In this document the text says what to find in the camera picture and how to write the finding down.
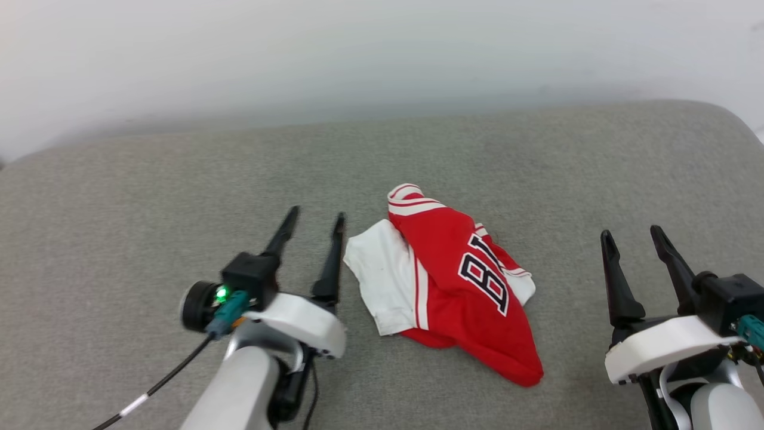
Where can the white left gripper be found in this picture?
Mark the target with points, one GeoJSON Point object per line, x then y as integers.
{"type": "Point", "coordinates": [301, 322]}

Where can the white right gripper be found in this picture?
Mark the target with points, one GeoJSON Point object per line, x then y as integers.
{"type": "Point", "coordinates": [662, 349]}

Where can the red and white jersey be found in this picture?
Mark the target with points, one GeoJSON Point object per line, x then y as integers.
{"type": "Point", "coordinates": [453, 286]}

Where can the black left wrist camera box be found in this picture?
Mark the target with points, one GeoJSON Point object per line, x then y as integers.
{"type": "Point", "coordinates": [250, 278]}

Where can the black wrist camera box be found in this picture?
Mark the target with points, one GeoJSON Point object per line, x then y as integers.
{"type": "Point", "coordinates": [731, 301]}
{"type": "Point", "coordinates": [250, 278]}

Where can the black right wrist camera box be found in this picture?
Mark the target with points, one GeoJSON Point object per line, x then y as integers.
{"type": "Point", "coordinates": [731, 301]}

